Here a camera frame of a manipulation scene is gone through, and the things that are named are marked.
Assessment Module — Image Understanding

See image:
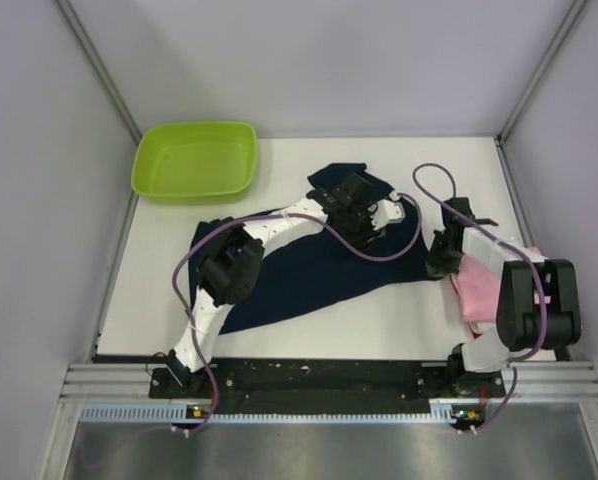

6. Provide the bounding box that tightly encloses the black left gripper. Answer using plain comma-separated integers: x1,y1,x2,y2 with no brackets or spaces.
340,201,385,251

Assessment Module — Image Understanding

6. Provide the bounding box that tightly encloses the navy blue t shirt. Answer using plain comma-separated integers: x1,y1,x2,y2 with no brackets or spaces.
188,161,445,337

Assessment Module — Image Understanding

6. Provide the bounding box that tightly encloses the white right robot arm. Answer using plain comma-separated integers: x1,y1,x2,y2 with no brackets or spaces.
426,197,582,396

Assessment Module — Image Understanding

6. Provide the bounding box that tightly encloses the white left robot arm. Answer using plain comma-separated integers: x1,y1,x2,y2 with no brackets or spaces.
167,174,403,397

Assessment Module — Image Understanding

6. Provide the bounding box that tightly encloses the pink folded t shirt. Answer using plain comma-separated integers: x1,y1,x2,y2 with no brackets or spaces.
450,244,521,324

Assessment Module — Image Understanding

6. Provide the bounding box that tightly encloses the red folded t shirt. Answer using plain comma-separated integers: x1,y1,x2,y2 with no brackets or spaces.
469,323,487,338

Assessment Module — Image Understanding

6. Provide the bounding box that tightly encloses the lime green plastic basin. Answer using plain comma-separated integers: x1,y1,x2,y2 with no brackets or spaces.
130,121,258,204

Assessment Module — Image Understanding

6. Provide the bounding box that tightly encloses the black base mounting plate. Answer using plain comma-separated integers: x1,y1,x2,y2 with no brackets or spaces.
149,358,505,415

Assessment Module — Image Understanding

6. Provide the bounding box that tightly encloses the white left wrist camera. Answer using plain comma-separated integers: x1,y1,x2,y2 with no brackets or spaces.
368,199,405,231

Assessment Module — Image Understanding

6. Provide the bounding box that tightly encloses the grey slotted cable duct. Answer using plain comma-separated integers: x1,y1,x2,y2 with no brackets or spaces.
80,403,479,424

